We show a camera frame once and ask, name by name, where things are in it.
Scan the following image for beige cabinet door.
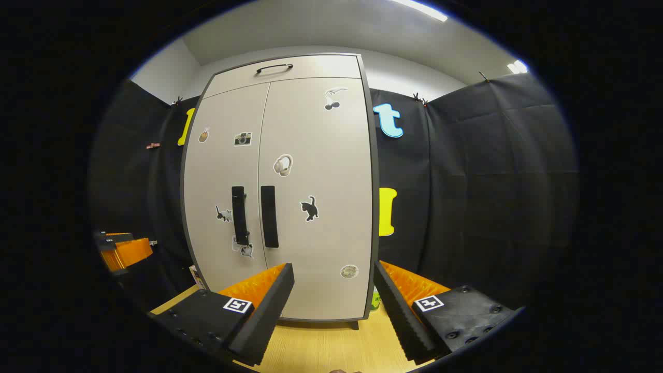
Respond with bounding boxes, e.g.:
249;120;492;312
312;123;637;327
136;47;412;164
257;78;374;322
182;83;271;293

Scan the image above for beige double-door shoe cabinet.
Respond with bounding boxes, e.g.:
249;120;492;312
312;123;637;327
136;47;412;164
179;53;380;331

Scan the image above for black door handle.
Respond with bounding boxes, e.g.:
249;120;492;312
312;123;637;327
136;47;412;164
232;186;250;246
260;185;280;248

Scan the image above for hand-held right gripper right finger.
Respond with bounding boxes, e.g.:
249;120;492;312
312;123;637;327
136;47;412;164
373;261;518;364

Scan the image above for black backdrop cloth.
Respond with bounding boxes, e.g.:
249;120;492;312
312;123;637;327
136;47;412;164
88;73;580;311

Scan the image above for long ceiling light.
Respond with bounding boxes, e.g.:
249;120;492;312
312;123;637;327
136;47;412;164
388;0;449;22

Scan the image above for beige cabinet drawer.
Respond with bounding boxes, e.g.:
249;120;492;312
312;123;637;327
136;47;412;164
204;54;363;99

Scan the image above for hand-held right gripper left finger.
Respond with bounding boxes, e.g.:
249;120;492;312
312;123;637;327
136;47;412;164
148;263;295;367

